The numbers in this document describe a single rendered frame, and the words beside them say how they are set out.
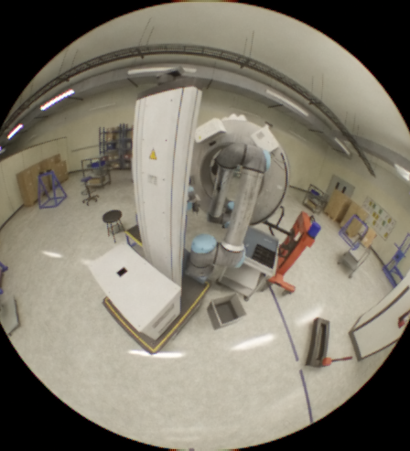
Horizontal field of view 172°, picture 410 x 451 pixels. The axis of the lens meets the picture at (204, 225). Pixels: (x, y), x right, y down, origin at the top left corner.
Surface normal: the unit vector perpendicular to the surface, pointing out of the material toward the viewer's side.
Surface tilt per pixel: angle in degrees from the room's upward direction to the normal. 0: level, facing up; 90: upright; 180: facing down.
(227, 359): 0
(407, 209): 90
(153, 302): 0
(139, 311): 0
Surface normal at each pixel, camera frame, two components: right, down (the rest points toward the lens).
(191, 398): 0.15, -0.80
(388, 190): -0.98, -0.04
